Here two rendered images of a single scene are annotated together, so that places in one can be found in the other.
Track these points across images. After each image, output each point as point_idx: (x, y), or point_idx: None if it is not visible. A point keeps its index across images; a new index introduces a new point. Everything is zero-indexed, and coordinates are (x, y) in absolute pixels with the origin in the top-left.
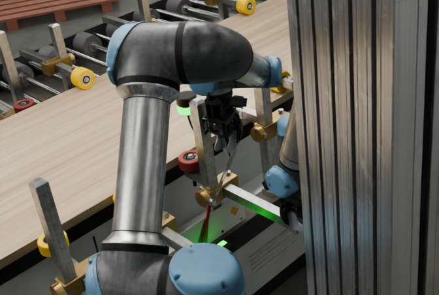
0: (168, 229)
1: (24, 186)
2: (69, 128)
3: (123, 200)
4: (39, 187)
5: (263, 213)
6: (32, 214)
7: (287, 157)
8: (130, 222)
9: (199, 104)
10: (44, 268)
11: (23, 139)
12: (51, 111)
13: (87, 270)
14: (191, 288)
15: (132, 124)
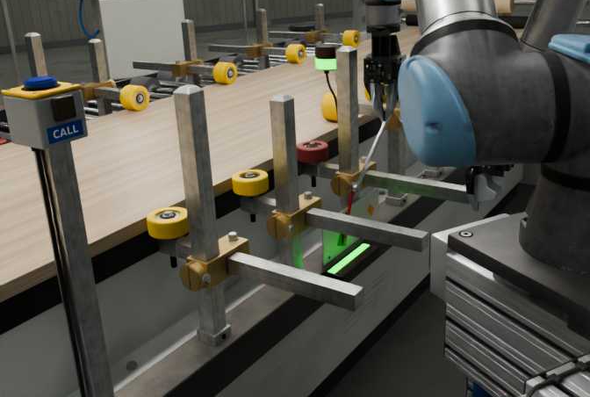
0: (317, 209)
1: (98, 179)
2: (134, 135)
3: None
4: (193, 94)
5: (428, 192)
6: (124, 199)
7: (536, 46)
8: (469, 0)
9: (351, 50)
10: (143, 272)
11: (75, 146)
12: (102, 126)
13: (416, 65)
14: None
15: None
